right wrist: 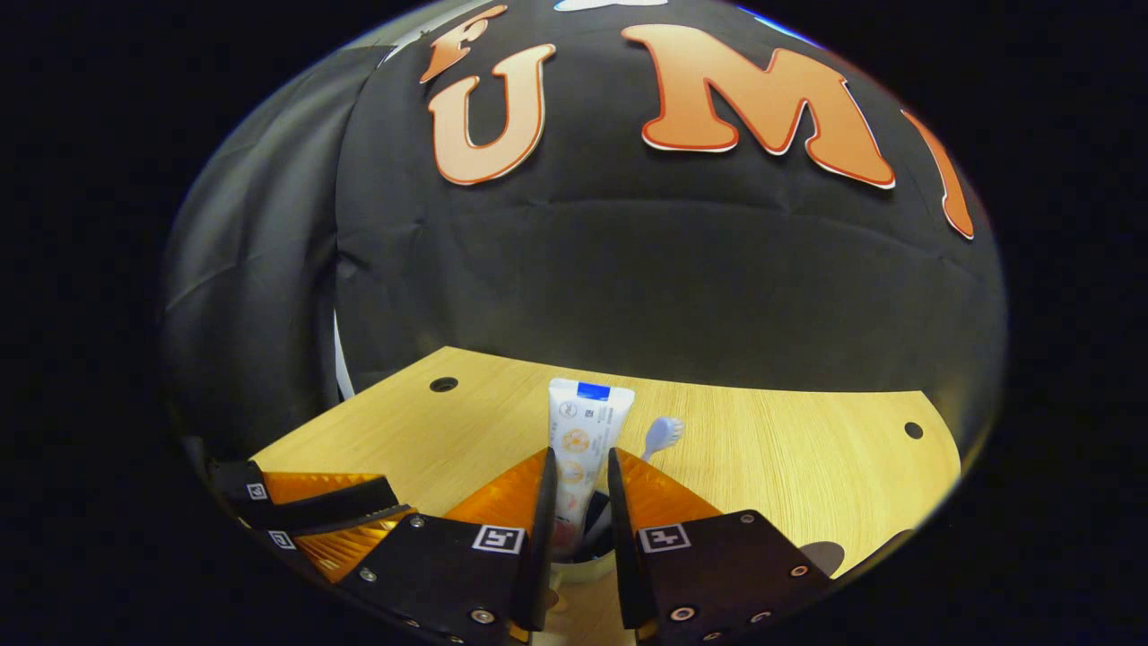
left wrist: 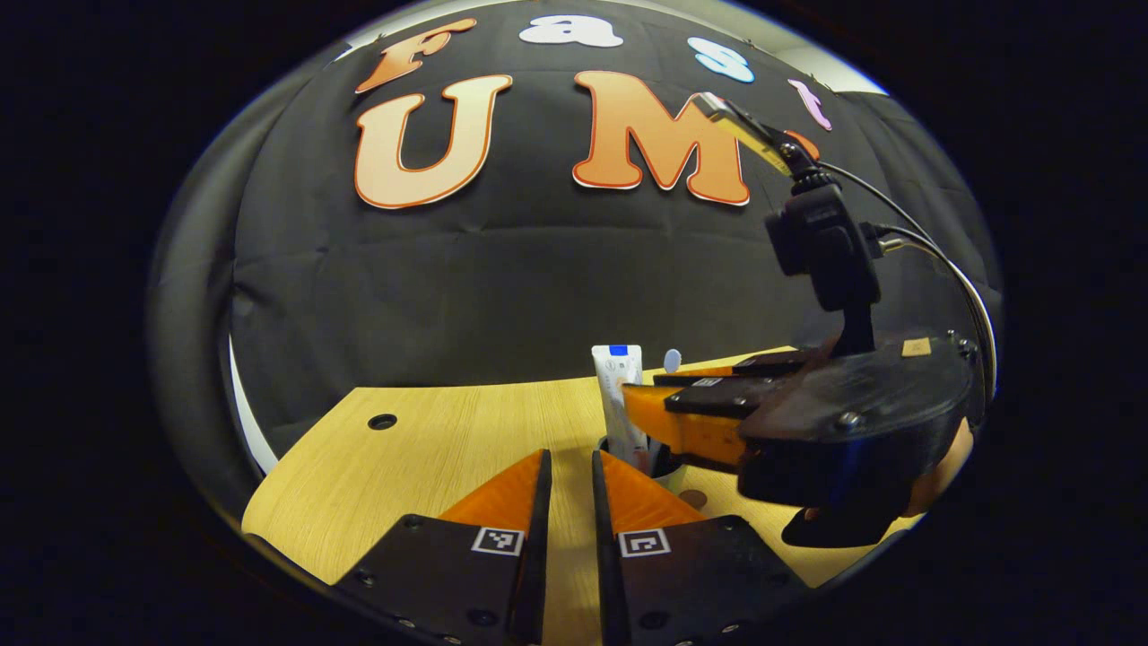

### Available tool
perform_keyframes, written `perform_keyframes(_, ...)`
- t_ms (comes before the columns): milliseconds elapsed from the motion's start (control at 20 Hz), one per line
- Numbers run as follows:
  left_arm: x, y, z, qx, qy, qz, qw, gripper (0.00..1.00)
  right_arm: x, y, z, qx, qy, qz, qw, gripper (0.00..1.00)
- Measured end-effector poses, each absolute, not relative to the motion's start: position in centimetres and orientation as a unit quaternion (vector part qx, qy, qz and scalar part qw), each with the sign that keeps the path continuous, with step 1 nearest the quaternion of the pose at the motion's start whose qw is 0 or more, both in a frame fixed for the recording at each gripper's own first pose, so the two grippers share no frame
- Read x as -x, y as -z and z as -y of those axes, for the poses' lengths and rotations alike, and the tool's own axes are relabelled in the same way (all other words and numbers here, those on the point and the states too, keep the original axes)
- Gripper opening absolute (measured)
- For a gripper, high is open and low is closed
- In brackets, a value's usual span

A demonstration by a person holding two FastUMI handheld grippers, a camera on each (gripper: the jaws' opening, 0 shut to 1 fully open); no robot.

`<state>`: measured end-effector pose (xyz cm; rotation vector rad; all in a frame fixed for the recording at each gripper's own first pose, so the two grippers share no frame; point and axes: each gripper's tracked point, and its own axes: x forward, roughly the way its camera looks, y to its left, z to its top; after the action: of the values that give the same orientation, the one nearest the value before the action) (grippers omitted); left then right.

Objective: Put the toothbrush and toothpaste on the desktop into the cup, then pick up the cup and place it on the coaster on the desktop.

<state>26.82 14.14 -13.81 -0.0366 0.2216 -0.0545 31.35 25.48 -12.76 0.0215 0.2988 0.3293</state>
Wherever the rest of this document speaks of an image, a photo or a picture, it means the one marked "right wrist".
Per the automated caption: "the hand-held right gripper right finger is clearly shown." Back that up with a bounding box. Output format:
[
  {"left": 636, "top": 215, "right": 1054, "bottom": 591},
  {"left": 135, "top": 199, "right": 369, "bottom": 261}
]
[{"left": 608, "top": 447, "right": 835, "bottom": 643}]

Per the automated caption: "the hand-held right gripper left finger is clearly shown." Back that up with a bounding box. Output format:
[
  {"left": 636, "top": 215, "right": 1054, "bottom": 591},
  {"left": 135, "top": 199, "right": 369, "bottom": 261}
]
[{"left": 336, "top": 447, "right": 559, "bottom": 643}]

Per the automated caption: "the light blue cup wooden handle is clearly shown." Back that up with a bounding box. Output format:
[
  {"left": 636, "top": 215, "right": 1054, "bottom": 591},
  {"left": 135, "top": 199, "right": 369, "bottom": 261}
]
[{"left": 536, "top": 525, "right": 629, "bottom": 598}]

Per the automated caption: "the white toothpaste tube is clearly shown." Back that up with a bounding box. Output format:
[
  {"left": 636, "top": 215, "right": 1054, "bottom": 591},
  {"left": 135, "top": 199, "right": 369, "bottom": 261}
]
[{"left": 547, "top": 378, "right": 636, "bottom": 562}]

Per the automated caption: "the white toothbrush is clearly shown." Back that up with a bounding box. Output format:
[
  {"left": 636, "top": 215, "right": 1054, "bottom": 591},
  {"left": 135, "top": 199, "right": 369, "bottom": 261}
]
[{"left": 583, "top": 416, "right": 685, "bottom": 557}]

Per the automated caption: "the dark brown round coaster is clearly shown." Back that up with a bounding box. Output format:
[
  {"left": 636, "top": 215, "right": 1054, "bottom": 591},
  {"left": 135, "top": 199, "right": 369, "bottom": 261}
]
[{"left": 798, "top": 541, "right": 847, "bottom": 578}]

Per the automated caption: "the wooden desktop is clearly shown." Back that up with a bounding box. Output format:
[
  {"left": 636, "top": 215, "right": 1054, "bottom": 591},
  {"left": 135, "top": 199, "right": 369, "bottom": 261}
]
[{"left": 251, "top": 345, "right": 962, "bottom": 646}]

